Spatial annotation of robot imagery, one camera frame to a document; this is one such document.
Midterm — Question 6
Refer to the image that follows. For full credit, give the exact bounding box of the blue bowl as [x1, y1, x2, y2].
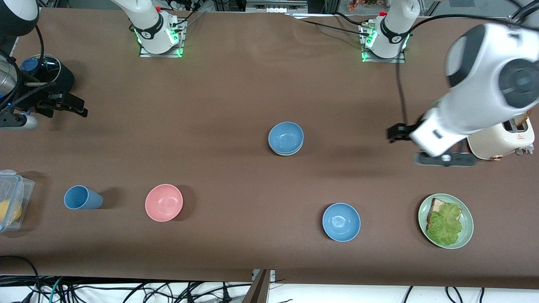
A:
[322, 203, 361, 242]
[268, 122, 304, 154]

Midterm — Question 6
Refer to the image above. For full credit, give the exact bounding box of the green bowl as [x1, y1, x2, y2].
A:
[269, 143, 303, 157]

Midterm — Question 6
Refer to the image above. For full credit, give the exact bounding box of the pink bowl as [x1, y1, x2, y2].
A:
[145, 184, 184, 222]

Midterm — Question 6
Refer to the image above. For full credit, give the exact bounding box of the black round pot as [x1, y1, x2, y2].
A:
[20, 54, 75, 95]

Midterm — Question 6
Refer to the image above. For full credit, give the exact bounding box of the white bread slice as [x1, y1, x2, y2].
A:
[427, 198, 448, 230]

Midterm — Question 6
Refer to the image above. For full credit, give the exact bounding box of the cream white toaster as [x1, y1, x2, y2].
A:
[467, 113, 536, 161]

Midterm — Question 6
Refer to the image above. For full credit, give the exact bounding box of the blue cup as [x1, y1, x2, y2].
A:
[64, 185, 104, 210]

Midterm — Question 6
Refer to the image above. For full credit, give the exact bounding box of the clear plastic container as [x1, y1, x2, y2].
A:
[0, 170, 35, 233]

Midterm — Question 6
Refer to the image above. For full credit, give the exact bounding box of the green lettuce leaf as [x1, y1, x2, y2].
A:
[427, 203, 464, 247]

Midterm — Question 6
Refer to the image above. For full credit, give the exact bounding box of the green plate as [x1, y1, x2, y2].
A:
[418, 194, 474, 250]

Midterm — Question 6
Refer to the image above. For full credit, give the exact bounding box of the yellow fruit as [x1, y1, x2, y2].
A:
[0, 200, 23, 223]

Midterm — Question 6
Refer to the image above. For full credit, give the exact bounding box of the brown table cover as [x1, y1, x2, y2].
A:
[0, 8, 539, 291]

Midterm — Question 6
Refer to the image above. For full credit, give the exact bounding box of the white power strip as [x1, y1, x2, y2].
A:
[165, 0, 202, 11]

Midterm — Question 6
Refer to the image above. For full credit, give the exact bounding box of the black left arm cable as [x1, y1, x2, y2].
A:
[395, 15, 514, 127]

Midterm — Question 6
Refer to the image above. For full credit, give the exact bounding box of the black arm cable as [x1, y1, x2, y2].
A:
[395, 15, 514, 127]
[35, 24, 45, 60]

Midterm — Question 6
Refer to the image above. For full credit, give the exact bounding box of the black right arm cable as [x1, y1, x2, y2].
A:
[35, 24, 45, 60]

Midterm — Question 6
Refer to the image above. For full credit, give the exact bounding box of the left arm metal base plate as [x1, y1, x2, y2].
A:
[360, 23, 407, 64]

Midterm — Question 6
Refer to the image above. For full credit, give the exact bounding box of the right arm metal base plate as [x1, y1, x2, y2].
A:
[138, 23, 186, 58]

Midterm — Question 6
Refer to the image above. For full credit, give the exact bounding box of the black base cable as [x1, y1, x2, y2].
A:
[286, 12, 372, 39]

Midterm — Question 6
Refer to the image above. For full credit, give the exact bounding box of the black looped floor cable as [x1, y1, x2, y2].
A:
[0, 255, 41, 303]

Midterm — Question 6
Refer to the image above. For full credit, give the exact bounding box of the teal floor cable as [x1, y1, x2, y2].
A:
[49, 276, 64, 303]

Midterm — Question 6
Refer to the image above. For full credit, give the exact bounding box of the metal table bracket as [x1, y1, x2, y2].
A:
[242, 269, 277, 303]

